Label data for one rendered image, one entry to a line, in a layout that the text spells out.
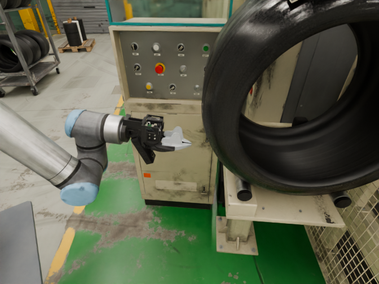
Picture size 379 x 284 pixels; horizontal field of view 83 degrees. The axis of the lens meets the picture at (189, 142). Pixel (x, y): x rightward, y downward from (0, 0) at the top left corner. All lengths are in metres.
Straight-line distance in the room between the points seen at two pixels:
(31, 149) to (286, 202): 0.77
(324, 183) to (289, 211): 0.19
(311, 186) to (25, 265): 0.99
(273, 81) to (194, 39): 0.44
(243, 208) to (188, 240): 0.95
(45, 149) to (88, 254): 1.17
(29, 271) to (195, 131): 0.93
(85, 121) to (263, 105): 0.65
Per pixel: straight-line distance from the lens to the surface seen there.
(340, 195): 0.77
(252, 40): 0.45
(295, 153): 0.87
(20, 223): 1.20
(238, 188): 0.68
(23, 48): 4.27
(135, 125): 0.65
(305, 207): 0.85
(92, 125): 0.68
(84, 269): 1.66
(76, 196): 0.66
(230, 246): 1.60
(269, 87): 0.89
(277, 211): 0.80
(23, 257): 1.08
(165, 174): 1.49
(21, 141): 0.61
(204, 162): 1.38
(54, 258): 1.78
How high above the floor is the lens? 1.40
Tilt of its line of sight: 35 degrees down
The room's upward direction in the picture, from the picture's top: straight up
